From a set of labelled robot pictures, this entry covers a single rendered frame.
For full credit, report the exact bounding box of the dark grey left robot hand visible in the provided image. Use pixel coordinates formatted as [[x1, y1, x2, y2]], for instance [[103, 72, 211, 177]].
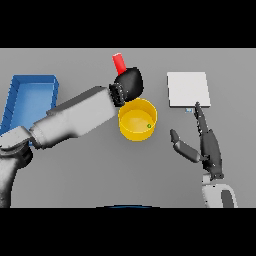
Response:
[[108, 66, 145, 108]]

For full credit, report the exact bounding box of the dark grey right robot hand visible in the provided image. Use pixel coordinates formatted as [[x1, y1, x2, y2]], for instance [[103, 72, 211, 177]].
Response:
[[169, 101, 225, 181]]

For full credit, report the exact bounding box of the red beaker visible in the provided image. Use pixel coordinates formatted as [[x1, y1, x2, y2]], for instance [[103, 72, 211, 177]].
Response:
[[111, 52, 128, 76]]

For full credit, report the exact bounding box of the yellow bowl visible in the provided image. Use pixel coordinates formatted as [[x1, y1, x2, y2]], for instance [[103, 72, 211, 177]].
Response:
[[117, 97, 158, 142]]

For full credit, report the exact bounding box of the pale square measuring scale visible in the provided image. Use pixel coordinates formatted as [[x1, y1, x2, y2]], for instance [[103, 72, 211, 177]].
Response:
[[166, 71, 212, 114]]

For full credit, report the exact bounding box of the blue tray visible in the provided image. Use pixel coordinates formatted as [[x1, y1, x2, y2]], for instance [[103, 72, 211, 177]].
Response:
[[0, 74, 60, 146]]

